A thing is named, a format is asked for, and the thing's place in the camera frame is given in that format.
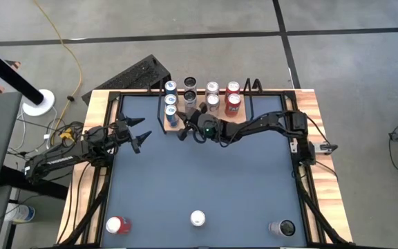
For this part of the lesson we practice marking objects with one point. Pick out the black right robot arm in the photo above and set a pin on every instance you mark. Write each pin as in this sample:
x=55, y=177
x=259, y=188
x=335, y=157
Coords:
x=264, y=122

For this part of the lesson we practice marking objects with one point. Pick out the blue silver Red Bull can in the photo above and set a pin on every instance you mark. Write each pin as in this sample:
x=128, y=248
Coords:
x=170, y=100
x=170, y=86
x=171, y=112

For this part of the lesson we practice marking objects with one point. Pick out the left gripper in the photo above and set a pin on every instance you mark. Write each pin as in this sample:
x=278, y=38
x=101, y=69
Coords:
x=121, y=135

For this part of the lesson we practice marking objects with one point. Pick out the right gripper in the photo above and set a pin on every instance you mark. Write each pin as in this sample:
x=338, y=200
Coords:
x=206, y=128

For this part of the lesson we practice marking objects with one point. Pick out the black desk beam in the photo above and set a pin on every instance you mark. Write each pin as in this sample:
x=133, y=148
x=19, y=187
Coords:
x=33, y=185

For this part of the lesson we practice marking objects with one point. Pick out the black pole white round base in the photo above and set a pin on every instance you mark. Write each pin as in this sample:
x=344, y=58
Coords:
x=9, y=74

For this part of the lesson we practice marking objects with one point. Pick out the white Celsius can black lid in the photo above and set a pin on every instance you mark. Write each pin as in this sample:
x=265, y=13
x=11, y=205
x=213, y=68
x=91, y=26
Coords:
x=189, y=83
x=190, y=97
x=285, y=228

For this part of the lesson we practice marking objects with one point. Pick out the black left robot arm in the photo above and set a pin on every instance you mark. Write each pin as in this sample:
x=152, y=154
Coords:
x=59, y=159

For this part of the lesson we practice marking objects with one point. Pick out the white plastic bottle blue label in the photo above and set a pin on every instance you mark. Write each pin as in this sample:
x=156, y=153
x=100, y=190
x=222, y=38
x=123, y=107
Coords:
x=21, y=213

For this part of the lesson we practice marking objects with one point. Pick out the silver Diet Coke can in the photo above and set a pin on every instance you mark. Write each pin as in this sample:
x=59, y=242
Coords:
x=198, y=218
x=213, y=100
x=212, y=87

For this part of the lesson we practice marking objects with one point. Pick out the silver metal bracket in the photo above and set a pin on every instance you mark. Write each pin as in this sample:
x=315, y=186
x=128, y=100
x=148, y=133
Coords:
x=293, y=147

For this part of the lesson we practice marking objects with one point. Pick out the small black floor object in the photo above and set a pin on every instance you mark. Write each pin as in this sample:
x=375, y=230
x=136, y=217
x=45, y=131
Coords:
x=70, y=98

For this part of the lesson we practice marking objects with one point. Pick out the black perforated metal box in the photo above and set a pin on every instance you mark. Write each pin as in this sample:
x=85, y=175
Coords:
x=133, y=74

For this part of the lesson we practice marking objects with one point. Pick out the black metal table frame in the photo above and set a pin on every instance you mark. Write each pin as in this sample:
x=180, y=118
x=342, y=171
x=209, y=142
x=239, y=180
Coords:
x=137, y=93

